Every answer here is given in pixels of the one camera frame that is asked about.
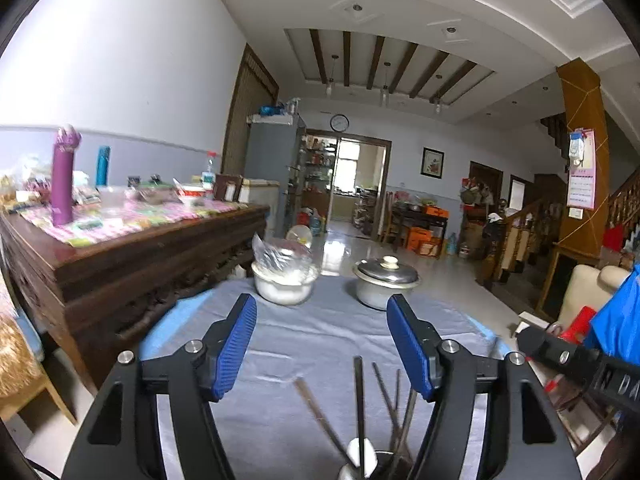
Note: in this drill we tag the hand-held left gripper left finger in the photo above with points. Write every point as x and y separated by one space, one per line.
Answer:
232 350

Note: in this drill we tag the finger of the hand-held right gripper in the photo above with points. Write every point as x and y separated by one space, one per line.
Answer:
555 352

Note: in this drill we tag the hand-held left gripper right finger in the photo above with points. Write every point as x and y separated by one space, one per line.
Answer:
407 350

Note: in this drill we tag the dark chopstick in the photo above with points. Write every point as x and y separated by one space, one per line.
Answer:
407 422
397 400
322 420
359 400
386 405

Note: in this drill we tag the white spoon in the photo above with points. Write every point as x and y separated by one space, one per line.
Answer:
367 455
347 473

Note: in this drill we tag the dark metal utensil holder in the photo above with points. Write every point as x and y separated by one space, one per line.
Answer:
392 467

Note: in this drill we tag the red plastic chair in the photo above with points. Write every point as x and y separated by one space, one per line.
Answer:
580 327

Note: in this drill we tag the dark wooden chair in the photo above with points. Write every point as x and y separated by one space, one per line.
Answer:
597 422

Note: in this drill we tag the blue jacket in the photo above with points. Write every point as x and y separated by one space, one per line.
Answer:
620 320

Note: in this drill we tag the blue tablecloth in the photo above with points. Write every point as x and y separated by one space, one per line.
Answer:
170 317

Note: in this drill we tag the beige sofa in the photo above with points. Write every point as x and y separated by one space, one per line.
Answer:
585 285

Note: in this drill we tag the white basin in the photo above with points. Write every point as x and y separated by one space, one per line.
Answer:
280 290

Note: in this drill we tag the grey tablecloth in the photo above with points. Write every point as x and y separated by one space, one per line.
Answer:
310 340

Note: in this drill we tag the metal pot with lid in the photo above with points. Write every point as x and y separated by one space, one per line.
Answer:
382 275

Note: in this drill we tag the clear plastic bag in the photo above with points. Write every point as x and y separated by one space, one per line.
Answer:
280 257

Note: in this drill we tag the orange cardboard box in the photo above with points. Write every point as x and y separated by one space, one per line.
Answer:
419 239

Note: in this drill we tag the blue water jug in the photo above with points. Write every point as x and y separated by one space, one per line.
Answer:
452 246

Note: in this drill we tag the wooden stair railing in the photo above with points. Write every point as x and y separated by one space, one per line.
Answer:
515 240

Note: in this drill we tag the carved wooden sideboard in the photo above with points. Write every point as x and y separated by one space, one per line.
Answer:
125 280

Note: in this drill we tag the dark wooden side table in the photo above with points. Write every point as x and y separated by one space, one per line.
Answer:
420 215

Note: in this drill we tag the pink checked table runner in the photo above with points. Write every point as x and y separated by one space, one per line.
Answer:
125 220

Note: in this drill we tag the small pot with glass lid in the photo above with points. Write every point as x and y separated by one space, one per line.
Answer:
155 191

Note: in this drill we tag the pink capped clear bottle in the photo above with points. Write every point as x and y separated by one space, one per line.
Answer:
212 164

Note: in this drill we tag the grey refrigerator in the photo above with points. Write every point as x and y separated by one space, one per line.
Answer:
270 160

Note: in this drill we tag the wooden framed glass door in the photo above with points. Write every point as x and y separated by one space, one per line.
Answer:
320 175

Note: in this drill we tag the light wooden chair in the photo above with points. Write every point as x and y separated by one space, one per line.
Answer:
30 385

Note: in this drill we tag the teal bottle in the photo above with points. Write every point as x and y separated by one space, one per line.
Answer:
102 166

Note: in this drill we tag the purple thermos bottle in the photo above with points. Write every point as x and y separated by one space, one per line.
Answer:
64 180

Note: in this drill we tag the brown wooden door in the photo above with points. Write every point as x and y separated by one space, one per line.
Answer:
247 110

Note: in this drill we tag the pendant lamp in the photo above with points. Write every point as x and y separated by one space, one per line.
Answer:
438 105
330 87
385 95

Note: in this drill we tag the pink wall calendar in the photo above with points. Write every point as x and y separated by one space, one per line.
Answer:
581 185

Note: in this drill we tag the framed wall picture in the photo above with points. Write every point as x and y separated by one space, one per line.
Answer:
432 163

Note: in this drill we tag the round wall clock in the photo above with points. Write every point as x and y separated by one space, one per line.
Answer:
339 122

